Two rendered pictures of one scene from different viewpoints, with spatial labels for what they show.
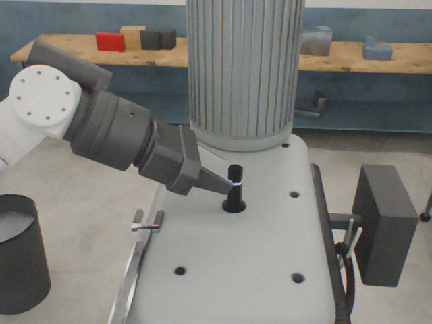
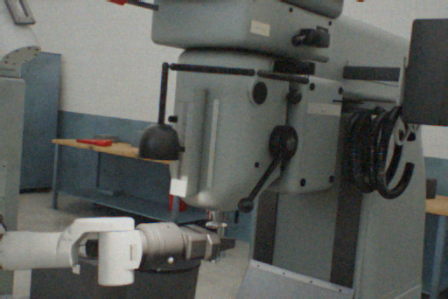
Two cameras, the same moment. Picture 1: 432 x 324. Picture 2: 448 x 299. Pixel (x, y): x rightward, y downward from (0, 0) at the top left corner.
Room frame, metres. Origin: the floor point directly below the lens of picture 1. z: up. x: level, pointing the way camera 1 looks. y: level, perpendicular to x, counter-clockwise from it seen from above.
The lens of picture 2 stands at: (-0.48, -0.68, 1.53)
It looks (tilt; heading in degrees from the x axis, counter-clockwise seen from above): 5 degrees down; 33
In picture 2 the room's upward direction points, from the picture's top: 5 degrees clockwise
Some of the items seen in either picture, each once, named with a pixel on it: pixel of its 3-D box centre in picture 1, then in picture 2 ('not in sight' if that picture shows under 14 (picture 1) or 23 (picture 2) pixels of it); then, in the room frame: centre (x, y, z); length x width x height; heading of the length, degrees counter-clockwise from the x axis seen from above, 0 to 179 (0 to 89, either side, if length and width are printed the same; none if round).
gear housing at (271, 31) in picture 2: not in sight; (246, 31); (0.55, -0.03, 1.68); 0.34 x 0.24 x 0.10; 175
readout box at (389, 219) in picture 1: (381, 223); (444, 76); (0.78, -0.39, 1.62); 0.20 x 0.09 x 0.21; 175
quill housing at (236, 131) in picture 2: not in sight; (227, 129); (0.52, -0.03, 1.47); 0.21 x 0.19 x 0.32; 85
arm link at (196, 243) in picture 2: not in sight; (178, 245); (0.43, 0.00, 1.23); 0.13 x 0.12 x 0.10; 71
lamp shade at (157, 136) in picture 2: not in sight; (159, 140); (0.30, -0.03, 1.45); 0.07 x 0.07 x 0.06
